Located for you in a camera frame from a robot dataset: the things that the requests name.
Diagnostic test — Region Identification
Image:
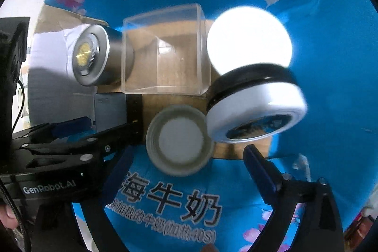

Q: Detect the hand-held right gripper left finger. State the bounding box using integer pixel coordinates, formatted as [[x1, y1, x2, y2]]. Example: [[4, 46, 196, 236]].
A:
[[32, 146, 135, 252]]

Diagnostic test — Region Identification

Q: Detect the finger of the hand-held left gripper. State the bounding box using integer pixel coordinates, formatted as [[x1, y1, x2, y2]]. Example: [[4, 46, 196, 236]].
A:
[[20, 94, 144, 169], [13, 116, 92, 149]]

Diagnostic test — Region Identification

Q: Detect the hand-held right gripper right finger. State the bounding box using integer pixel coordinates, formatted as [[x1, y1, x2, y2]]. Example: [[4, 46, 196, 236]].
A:
[[243, 145, 345, 252]]

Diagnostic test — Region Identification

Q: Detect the silver round lid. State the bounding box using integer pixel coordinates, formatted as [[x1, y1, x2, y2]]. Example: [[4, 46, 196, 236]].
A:
[[146, 106, 216, 177]]

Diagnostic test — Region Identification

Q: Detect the clear plastic box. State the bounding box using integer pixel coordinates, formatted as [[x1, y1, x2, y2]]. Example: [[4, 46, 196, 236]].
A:
[[121, 3, 212, 97]]

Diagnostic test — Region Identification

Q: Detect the black and white round container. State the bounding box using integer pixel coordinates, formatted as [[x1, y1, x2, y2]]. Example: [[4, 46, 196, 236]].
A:
[[206, 64, 308, 144]]

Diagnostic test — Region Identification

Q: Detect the silver tin can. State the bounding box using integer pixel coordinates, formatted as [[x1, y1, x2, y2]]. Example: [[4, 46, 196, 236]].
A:
[[72, 24, 137, 87]]

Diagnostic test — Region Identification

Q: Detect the blue cardboard box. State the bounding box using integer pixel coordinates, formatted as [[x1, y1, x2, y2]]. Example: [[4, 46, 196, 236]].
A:
[[28, 0, 378, 252]]

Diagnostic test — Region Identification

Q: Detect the person's left hand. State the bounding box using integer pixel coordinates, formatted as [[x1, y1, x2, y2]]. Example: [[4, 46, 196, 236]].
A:
[[0, 205, 19, 229]]

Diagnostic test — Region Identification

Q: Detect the black braided cable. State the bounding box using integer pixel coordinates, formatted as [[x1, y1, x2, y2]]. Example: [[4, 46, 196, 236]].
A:
[[0, 179, 32, 252]]

